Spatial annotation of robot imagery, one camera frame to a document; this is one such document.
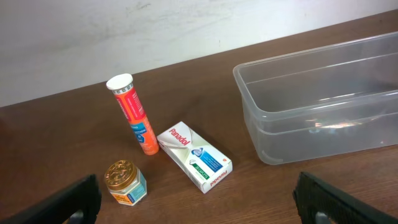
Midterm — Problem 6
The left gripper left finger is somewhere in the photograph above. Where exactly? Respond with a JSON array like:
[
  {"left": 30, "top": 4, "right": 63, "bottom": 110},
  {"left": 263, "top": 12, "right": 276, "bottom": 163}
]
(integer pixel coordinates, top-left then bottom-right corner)
[{"left": 1, "top": 174, "right": 102, "bottom": 224}]

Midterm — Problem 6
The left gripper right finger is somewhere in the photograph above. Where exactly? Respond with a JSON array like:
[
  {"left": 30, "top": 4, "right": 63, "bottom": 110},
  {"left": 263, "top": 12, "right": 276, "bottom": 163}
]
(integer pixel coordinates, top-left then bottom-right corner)
[{"left": 293, "top": 172, "right": 397, "bottom": 224}]

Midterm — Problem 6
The small gold-lid balm jar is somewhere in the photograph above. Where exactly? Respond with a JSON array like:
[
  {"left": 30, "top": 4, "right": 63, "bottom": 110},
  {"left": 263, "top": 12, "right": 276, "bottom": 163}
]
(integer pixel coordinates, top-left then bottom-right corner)
[{"left": 104, "top": 160, "right": 147, "bottom": 206}]

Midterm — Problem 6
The clear plastic container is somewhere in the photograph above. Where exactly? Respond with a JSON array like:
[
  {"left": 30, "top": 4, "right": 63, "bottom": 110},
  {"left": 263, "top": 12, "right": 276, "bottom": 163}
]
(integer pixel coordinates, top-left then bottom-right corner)
[{"left": 233, "top": 32, "right": 397, "bottom": 165}]

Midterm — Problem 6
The white Panadol box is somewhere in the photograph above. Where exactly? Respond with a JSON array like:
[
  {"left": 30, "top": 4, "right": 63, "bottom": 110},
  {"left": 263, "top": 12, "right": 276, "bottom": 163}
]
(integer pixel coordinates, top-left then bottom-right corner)
[{"left": 157, "top": 121, "right": 233, "bottom": 194}]

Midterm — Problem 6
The orange effervescent tablet tube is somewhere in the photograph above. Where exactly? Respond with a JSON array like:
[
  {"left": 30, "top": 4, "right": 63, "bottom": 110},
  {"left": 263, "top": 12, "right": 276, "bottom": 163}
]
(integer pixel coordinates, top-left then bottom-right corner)
[{"left": 106, "top": 73, "right": 159, "bottom": 155}]

